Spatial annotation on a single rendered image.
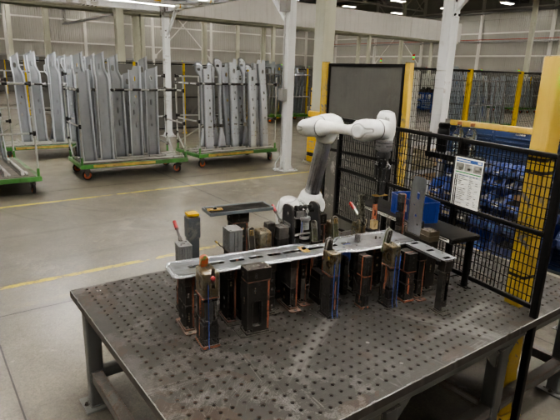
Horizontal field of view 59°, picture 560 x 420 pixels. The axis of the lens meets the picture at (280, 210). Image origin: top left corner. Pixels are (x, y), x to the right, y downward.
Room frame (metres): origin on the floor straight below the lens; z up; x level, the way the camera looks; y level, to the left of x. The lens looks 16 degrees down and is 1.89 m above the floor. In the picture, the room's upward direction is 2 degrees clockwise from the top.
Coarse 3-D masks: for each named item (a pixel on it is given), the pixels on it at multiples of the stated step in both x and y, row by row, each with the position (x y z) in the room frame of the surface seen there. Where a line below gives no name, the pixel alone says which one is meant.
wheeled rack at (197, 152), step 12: (204, 84) 10.06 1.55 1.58; (216, 84) 10.20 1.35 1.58; (228, 84) 10.38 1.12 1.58; (240, 84) 10.55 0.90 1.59; (276, 84) 10.73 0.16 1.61; (276, 96) 10.73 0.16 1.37; (276, 108) 10.74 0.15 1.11; (192, 120) 9.76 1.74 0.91; (216, 120) 10.89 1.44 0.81; (240, 144) 10.66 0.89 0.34; (192, 156) 9.76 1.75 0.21; (204, 156) 9.63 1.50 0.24; (216, 156) 9.79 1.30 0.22
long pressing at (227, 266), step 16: (336, 240) 2.61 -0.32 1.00; (352, 240) 2.61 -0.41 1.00; (368, 240) 2.62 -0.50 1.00; (400, 240) 2.64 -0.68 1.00; (208, 256) 2.29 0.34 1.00; (224, 256) 2.31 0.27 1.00; (240, 256) 2.32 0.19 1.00; (256, 256) 2.33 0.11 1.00; (272, 256) 2.33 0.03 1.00; (288, 256) 2.34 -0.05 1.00; (304, 256) 2.35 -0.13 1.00; (320, 256) 2.38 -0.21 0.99; (176, 272) 2.08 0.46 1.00; (192, 272) 2.09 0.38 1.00
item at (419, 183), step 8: (416, 176) 2.80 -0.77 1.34; (416, 184) 2.79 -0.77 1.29; (424, 184) 2.73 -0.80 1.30; (416, 192) 2.78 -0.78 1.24; (424, 192) 2.73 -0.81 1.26; (416, 200) 2.78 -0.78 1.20; (424, 200) 2.72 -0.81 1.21; (408, 208) 2.82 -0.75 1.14; (416, 208) 2.77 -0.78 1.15; (408, 216) 2.82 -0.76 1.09; (408, 224) 2.81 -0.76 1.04; (416, 224) 2.76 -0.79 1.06; (416, 232) 2.75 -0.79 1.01
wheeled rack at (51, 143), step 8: (0, 112) 9.68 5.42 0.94; (48, 112) 10.99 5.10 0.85; (0, 120) 9.68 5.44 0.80; (8, 128) 10.53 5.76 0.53; (8, 144) 9.80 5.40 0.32; (16, 144) 9.86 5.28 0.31; (24, 144) 9.95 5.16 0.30; (32, 144) 10.04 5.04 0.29; (40, 144) 10.12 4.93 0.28; (48, 144) 10.18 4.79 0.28; (56, 144) 10.25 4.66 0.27; (64, 144) 10.29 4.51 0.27; (72, 144) 10.38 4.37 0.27; (8, 152) 9.77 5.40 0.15
